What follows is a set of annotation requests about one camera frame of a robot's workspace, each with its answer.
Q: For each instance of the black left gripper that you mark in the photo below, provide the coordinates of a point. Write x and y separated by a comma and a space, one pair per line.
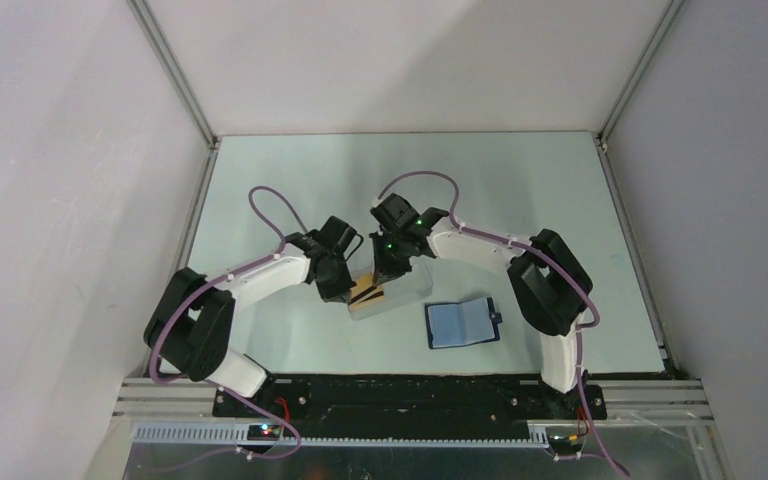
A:
341, 291

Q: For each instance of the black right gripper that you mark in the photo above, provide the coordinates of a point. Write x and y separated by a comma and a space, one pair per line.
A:
382, 269

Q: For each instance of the gold card with black stripe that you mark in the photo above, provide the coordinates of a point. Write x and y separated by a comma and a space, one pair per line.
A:
366, 292

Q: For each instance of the clear plastic tray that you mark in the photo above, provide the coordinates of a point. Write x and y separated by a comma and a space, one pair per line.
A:
414, 286

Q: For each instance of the blue leather card holder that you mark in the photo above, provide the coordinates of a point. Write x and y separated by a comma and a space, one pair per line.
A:
462, 324

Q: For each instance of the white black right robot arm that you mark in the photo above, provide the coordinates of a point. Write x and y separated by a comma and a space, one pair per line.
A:
549, 283

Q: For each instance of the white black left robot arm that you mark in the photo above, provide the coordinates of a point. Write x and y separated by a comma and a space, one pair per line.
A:
191, 325

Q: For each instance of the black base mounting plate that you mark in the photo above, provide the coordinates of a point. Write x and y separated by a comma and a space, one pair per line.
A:
498, 406

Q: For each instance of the left electronics board with leds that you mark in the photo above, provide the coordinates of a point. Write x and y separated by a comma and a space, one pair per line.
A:
264, 432

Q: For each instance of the electronics board with leds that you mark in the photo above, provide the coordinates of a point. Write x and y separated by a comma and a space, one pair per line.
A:
566, 447
264, 432

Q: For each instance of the right electronics board with leds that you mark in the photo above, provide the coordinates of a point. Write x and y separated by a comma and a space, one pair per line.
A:
566, 447

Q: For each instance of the grey slotted cable duct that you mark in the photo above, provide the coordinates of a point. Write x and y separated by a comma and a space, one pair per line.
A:
244, 435

